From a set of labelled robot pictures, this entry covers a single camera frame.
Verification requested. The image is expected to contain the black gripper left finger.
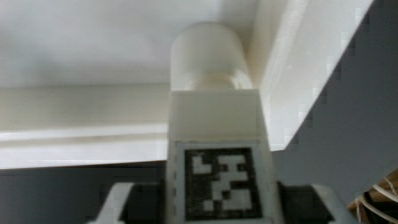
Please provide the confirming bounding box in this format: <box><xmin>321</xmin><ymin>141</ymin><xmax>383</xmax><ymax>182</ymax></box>
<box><xmin>88</xmin><ymin>182</ymin><xmax>136</xmax><ymax>224</ymax></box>

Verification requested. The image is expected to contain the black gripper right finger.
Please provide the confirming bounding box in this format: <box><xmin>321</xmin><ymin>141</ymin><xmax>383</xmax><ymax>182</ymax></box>
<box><xmin>280</xmin><ymin>184</ymin><xmax>358</xmax><ymax>224</ymax></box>

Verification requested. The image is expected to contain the white table leg with tag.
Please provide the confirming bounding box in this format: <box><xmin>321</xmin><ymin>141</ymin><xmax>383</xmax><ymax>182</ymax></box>
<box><xmin>166</xmin><ymin>22</ymin><xmax>285</xmax><ymax>224</ymax></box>

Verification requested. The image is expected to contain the white square tabletop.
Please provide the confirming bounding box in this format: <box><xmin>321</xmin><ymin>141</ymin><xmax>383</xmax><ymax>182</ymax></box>
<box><xmin>0</xmin><ymin>0</ymin><xmax>376</xmax><ymax>170</ymax></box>

